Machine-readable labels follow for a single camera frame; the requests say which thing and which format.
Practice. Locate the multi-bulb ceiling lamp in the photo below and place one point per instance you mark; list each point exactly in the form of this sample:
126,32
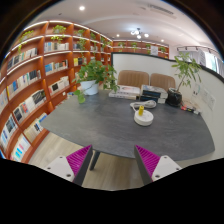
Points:
138,32

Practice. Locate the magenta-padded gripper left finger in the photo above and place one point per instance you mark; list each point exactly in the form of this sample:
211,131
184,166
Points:
58,166

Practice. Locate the yellow charger block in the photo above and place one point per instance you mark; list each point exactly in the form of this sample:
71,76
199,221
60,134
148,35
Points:
141,110

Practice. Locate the tall white standing sign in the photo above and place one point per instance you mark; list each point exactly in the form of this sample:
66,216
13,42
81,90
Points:
202,57

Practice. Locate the brown upholstered chair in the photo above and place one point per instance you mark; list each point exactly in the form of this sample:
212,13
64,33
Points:
133,79
162,81

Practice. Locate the dark table leg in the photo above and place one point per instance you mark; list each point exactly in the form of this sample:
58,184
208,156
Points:
94,160

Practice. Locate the black track light rail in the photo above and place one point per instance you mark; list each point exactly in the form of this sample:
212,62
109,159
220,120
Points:
196,47

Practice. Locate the white wall socket plate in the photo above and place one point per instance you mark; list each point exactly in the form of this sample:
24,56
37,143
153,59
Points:
204,94
211,102

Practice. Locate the round white power strip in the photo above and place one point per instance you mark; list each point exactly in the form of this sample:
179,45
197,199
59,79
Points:
144,119

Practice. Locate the thin white book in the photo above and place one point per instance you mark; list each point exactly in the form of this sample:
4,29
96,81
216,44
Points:
121,96

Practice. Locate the white picture-cover book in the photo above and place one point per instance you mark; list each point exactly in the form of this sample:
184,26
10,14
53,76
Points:
126,89

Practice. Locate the dark blue book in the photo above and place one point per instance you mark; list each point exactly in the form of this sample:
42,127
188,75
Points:
148,98

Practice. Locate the red-brown bookshelf unit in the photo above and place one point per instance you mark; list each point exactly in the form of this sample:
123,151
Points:
33,83

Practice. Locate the clear bottle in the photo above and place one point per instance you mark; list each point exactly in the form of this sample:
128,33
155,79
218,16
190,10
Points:
196,90

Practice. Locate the beige flat box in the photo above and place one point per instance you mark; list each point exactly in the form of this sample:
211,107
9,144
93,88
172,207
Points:
191,107

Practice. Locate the white curtains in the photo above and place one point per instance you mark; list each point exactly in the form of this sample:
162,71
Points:
213,61

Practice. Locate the small white standing sign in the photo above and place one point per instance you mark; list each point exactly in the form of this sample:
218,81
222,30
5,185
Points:
154,50

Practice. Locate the ceiling air vent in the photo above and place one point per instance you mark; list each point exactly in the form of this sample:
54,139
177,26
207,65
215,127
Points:
160,9

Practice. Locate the red book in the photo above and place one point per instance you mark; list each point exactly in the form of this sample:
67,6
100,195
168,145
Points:
186,109

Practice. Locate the leafy plant in white pot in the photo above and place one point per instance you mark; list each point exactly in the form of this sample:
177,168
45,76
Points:
89,87

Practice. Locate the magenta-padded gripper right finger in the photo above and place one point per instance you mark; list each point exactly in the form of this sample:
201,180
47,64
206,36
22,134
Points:
166,165

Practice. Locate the small tree in black pot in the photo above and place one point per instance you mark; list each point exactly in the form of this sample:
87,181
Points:
174,97

